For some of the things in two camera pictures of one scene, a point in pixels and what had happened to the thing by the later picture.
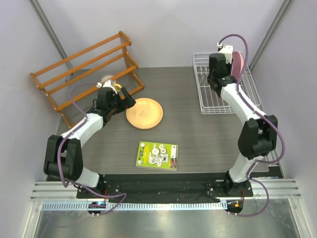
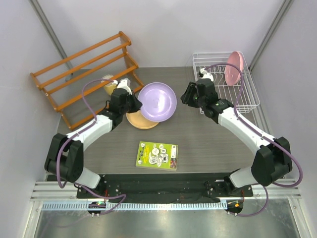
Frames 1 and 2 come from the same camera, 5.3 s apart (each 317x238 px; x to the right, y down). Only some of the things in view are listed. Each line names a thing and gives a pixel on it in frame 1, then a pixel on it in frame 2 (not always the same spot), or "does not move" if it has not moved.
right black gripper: (229, 67) → (186, 97)
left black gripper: (128, 102) → (136, 104)
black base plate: (161, 188) does not move
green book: (157, 155) does not move
